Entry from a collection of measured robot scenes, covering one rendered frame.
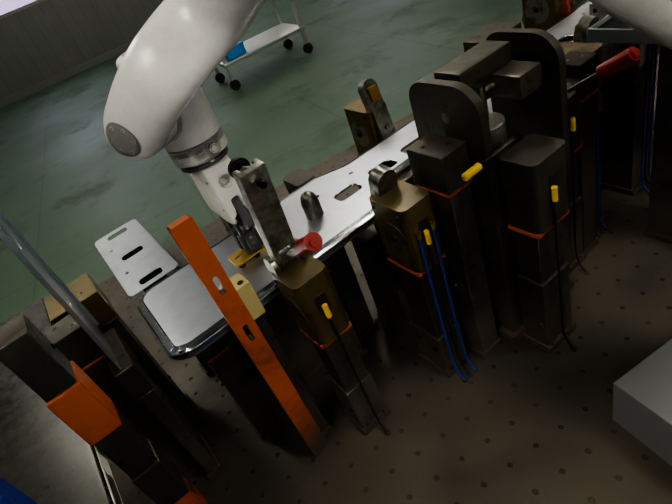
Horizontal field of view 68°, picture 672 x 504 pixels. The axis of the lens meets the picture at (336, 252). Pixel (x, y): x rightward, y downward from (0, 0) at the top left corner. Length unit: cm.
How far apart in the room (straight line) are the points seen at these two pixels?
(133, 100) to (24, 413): 44
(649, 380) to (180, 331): 67
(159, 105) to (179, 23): 9
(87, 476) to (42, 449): 10
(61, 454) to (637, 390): 74
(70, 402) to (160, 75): 37
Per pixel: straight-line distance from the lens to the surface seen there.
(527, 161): 72
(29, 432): 78
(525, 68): 79
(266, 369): 75
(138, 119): 63
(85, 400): 64
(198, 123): 71
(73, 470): 68
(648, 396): 81
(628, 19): 54
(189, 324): 79
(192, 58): 60
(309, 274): 67
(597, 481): 84
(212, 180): 73
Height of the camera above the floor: 145
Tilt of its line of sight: 36 degrees down
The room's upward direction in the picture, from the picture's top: 22 degrees counter-clockwise
